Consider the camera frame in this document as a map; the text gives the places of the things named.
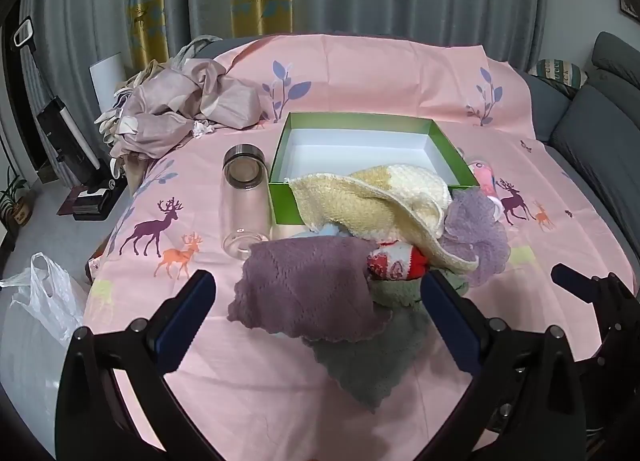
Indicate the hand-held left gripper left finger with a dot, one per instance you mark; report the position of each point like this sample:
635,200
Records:
185,323

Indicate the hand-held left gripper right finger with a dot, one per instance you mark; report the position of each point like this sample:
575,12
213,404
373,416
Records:
450,323

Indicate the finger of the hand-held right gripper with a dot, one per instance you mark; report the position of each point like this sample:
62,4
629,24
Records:
627,291
575,281

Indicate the red white patterned sock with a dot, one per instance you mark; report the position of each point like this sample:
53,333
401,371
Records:
395,261

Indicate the grey-green knitted cloth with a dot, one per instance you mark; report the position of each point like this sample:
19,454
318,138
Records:
370,361

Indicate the lilac fluffy cloth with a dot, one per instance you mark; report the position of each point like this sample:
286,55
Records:
475,231

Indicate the mauve knitted cloth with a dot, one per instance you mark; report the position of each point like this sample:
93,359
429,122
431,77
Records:
300,286

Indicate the light blue plush toy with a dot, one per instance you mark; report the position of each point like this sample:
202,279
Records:
327,231

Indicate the cream knitted cloth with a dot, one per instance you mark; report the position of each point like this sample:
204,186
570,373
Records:
350,196

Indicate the green cardboard box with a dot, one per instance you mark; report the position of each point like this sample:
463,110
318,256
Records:
350,151

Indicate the pink deer print tablecloth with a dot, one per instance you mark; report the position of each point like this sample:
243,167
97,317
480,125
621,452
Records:
250,416

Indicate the pink white plastic object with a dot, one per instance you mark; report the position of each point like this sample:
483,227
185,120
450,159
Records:
485,181

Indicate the clear glass bottle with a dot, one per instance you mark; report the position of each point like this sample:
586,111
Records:
245,201

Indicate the grey sofa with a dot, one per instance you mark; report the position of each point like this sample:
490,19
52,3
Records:
590,141

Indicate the white plastic bag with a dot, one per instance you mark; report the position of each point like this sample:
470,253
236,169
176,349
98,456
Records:
45,301

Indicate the crumpled white paper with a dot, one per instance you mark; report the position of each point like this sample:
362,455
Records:
202,128

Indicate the patterned cushion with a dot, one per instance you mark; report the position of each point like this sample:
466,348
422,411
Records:
560,72

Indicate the potted plant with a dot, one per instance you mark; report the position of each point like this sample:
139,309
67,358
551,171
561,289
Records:
15,201

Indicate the crumpled beige fabric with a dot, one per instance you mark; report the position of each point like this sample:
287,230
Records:
200,96

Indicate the white cylinder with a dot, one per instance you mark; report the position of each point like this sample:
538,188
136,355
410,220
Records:
107,76

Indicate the framed wall picture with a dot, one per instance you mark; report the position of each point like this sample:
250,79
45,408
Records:
629,3

